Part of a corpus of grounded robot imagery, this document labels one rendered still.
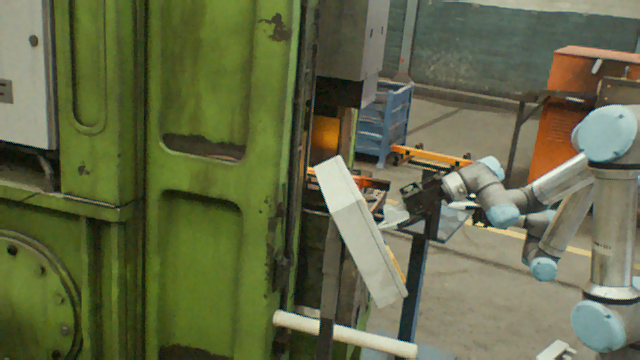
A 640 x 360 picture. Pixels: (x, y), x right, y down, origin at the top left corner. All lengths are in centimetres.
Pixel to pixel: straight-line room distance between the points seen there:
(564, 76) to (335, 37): 367
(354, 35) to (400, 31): 820
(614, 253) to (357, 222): 55
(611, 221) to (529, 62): 816
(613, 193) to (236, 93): 102
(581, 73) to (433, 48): 479
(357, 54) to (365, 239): 68
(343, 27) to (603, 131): 84
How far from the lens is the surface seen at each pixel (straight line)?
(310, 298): 224
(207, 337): 216
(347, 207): 139
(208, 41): 185
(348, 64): 192
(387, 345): 194
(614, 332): 150
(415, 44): 1002
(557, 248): 200
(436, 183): 172
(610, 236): 148
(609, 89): 523
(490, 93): 973
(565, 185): 170
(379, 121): 582
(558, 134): 547
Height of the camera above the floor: 166
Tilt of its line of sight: 18 degrees down
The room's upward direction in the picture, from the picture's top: 6 degrees clockwise
